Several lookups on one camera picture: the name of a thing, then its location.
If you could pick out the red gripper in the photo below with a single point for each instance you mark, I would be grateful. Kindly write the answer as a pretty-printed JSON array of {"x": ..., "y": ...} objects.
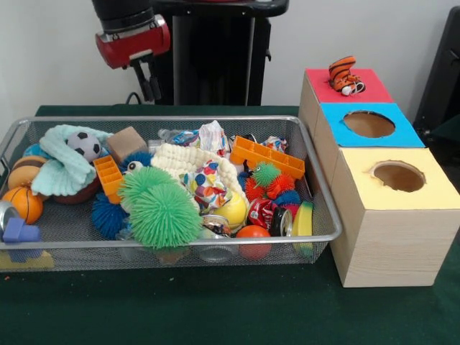
[{"x": 133, "y": 43}]

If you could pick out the tiger plush toy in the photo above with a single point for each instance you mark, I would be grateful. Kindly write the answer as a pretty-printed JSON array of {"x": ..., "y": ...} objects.
[{"x": 343, "y": 74}]

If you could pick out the wooden box with three holes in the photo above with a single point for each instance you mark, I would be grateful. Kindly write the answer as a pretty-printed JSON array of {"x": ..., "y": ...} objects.
[{"x": 388, "y": 244}]

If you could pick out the cream waffle cloth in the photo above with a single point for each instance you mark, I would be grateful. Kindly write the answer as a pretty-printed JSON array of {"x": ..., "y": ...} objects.
[{"x": 180, "y": 158}]

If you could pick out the small soccer ball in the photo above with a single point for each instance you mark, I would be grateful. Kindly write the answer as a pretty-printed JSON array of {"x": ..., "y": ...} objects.
[{"x": 85, "y": 145}]

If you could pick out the green spiky googly-eyed toy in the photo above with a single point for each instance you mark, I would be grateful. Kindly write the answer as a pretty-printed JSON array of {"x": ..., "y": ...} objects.
[{"x": 144, "y": 183}]

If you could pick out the orange plastic toy piece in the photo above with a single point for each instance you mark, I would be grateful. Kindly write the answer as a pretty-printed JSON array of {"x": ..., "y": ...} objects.
[{"x": 109, "y": 177}]

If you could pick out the colourful polka-dot cloth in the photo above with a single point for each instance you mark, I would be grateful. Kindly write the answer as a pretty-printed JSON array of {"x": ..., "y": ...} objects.
[{"x": 208, "y": 183}]

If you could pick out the mint green cloth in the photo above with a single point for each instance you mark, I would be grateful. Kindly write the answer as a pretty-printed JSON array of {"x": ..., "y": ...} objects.
[{"x": 65, "y": 172}]

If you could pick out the large green spiky ball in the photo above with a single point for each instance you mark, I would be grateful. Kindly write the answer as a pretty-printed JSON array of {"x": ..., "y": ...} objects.
[{"x": 167, "y": 215}]

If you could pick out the orange plastic tray block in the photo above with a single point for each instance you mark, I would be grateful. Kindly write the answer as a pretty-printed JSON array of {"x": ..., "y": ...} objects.
[{"x": 267, "y": 154}]

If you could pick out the blue spiky ball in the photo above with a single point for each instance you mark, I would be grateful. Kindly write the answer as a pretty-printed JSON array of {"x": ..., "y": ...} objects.
[{"x": 108, "y": 215}]

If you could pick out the yellow ball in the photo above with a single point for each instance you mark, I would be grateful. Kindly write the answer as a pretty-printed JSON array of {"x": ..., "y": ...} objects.
[{"x": 236, "y": 210}]

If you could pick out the green cloth table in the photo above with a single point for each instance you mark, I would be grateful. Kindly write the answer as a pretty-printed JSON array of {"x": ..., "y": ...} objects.
[{"x": 215, "y": 309}]

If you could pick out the black floor stand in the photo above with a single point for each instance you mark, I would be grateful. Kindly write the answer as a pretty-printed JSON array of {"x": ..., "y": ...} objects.
[{"x": 442, "y": 79}]

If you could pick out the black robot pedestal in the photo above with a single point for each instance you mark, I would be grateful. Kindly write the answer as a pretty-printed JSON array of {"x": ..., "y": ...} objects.
[{"x": 215, "y": 57}]

